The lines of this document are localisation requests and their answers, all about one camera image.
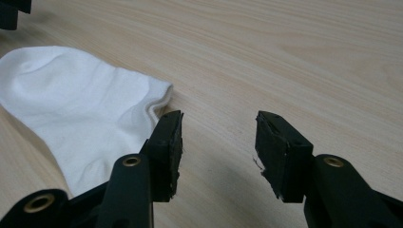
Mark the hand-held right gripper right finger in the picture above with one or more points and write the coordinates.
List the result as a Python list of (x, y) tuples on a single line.
[(294, 164)]

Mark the white sock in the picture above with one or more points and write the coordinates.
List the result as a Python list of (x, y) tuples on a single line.
[(79, 107)]

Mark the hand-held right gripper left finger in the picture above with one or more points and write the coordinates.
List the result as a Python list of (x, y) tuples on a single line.
[(158, 158)]

